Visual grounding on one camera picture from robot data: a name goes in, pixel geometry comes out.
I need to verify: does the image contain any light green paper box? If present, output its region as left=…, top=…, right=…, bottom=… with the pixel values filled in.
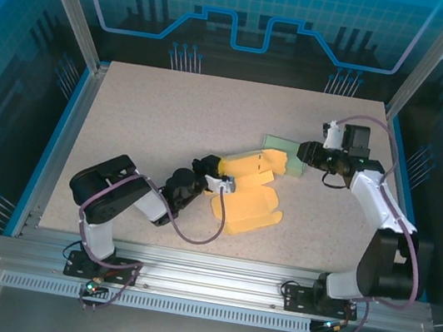
left=256, top=133, right=314, bottom=181

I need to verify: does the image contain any yellow paper box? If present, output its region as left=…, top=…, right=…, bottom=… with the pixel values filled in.
left=205, top=140, right=295, bottom=244

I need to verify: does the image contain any blue table edge strip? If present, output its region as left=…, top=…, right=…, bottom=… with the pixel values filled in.
left=2, top=59, right=94, bottom=245

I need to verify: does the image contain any small LED connector board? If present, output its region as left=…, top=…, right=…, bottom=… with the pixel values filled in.
left=78, top=276, right=111, bottom=299
left=317, top=317, right=349, bottom=332

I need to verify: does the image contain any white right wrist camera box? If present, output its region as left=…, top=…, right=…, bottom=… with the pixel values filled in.
left=318, top=116, right=347, bottom=152

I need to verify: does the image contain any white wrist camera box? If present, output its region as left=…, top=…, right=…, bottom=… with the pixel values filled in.
left=202, top=171, right=241, bottom=198
left=318, top=116, right=347, bottom=152

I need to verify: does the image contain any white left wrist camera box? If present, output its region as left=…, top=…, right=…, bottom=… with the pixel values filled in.
left=202, top=171, right=241, bottom=198

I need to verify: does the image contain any aluminium frame rail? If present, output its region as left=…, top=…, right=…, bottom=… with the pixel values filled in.
left=0, top=221, right=439, bottom=332

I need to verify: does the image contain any aluminium side rail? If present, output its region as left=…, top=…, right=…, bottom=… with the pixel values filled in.
left=10, top=55, right=111, bottom=248

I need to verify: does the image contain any slotted grey cable duct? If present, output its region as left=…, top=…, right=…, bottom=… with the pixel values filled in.
left=0, top=270, right=318, bottom=332

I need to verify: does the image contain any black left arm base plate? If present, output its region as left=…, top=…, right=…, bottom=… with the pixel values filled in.
left=62, top=249, right=145, bottom=289

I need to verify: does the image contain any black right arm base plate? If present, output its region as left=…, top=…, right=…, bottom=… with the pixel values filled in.
left=278, top=282, right=363, bottom=323

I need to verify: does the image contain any aluminium frame post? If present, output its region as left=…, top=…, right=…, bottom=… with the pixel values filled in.
left=381, top=0, right=443, bottom=128
left=13, top=0, right=122, bottom=78

